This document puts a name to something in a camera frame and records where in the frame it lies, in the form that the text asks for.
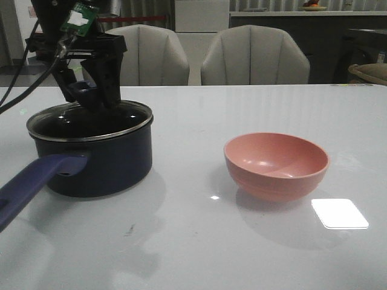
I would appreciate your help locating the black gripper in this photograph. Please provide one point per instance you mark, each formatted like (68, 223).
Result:
(104, 71)

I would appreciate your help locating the left beige upholstered chair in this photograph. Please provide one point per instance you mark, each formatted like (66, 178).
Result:
(154, 57)

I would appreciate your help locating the dark counter with white top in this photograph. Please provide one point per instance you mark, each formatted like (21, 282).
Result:
(321, 35)

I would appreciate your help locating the right beige upholstered chair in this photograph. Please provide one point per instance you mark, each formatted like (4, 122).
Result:
(254, 55)

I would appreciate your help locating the tan cushion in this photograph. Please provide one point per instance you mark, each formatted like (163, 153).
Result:
(372, 73)

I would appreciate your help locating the pink plastic bowl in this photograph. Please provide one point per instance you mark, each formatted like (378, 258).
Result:
(275, 167)

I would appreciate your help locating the dark blue saucepan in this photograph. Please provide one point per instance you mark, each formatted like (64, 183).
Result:
(82, 170)

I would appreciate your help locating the red barrier belt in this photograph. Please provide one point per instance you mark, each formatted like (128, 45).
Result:
(133, 19)

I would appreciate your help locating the green circuit board camera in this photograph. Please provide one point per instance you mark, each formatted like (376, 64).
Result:
(79, 19)

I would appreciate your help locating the glass lid with blue knob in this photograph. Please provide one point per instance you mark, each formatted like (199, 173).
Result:
(71, 122)

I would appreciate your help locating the grey pleated curtain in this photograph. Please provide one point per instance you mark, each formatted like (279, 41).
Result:
(145, 8)

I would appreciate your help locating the fruit plate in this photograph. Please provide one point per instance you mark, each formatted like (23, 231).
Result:
(312, 5)

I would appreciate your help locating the white cabinet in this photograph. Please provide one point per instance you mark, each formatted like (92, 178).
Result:
(196, 23)

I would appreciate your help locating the beige upholstered chair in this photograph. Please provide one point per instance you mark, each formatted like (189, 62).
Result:
(254, 55)
(154, 57)

